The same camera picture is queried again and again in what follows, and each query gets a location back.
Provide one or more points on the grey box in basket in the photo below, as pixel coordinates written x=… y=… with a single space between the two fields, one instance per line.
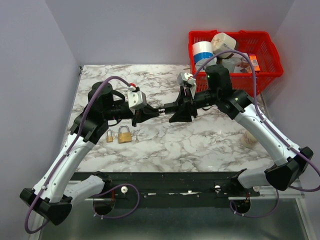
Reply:
x=234 y=65

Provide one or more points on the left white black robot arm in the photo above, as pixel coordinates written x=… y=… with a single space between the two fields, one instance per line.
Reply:
x=50 y=197

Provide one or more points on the black padlock with keys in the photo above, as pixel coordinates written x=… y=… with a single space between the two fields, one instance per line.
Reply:
x=171 y=108

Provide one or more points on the white blue tape roll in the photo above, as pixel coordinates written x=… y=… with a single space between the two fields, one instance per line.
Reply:
x=201 y=51

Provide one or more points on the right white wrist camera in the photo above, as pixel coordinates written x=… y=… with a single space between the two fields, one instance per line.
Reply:
x=187 y=80

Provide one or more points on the white plastic bottle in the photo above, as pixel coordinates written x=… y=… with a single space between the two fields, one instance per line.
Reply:
x=248 y=140

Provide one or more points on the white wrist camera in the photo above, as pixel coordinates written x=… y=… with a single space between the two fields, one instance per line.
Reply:
x=136 y=100
x=187 y=80

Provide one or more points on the beige paper roll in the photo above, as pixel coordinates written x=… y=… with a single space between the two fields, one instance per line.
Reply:
x=222 y=42

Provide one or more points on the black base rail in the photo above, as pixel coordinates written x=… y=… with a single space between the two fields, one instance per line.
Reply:
x=162 y=190

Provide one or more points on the orange small box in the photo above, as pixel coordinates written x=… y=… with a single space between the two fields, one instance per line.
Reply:
x=254 y=61

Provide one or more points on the large brass padlock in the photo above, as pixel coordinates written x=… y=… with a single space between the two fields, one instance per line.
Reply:
x=124 y=134

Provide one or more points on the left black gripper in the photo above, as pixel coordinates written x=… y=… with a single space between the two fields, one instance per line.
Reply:
x=141 y=115

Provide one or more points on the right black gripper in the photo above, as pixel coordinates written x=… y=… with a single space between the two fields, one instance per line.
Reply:
x=187 y=108

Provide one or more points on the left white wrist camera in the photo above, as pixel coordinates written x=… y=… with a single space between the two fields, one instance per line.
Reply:
x=136 y=100

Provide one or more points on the aluminium frame rail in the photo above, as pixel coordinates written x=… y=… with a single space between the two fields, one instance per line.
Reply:
x=268 y=192

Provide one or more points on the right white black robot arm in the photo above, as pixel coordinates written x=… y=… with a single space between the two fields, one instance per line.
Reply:
x=289 y=160

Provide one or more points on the small brass padlock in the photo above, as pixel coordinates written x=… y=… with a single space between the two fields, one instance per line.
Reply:
x=110 y=136

